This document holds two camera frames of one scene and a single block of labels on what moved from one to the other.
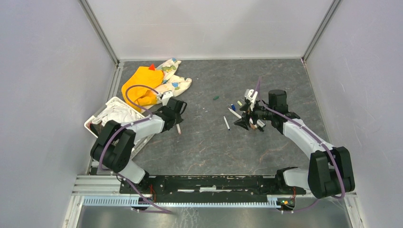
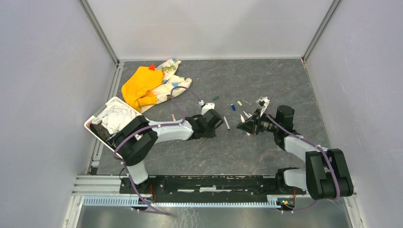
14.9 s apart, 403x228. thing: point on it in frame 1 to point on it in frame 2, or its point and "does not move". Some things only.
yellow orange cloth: x=141 y=96 does not move
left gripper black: x=179 y=118 to x=210 y=134
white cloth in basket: x=114 y=111 does not move
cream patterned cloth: x=171 y=82 does not move
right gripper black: x=244 y=122 to x=248 y=126
